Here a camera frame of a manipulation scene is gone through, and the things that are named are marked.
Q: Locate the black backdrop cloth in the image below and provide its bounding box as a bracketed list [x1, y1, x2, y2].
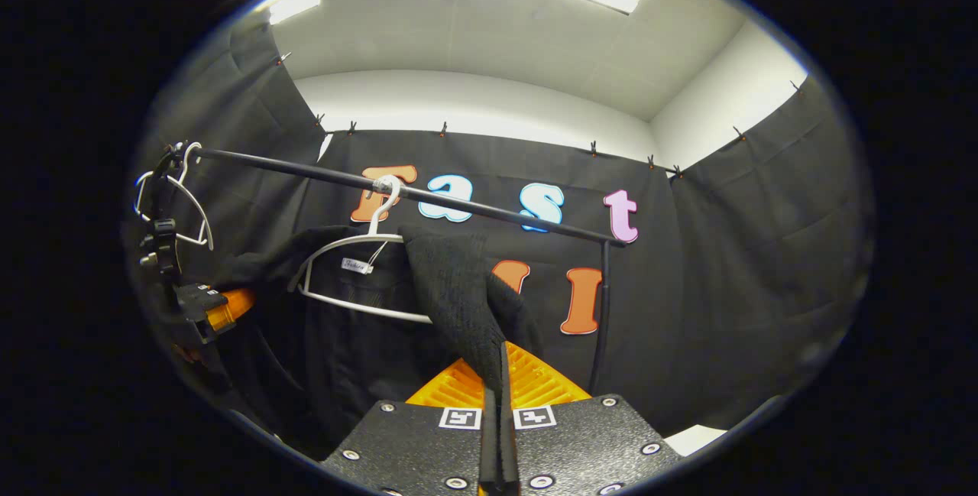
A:
[126, 18, 876, 443]

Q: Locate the black knit jacket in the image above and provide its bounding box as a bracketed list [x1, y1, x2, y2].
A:
[191, 224, 546, 463]

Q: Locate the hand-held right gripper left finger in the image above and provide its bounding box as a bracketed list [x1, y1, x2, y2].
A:
[319, 357, 502, 496]

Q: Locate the white hanger with label tag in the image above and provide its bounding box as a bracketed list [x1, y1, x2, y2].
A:
[296, 174, 436, 326]

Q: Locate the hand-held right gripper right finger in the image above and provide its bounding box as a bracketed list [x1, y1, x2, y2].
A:
[500, 341, 683, 496]

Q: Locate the small ceiling light panel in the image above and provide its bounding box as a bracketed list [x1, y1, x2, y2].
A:
[267, 0, 324, 26]

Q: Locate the row of small cloth clips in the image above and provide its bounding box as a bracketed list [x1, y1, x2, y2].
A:
[276, 52, 804, 179]

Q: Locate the white flat object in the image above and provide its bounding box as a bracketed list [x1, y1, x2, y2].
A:
[662, 424, 729, 458]

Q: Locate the white empty hanger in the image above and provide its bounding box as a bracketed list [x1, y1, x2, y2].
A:
[134, 141, 215, 251]

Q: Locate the black clothes rack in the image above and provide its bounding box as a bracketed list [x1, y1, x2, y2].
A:
[139, 142, 630, 398]

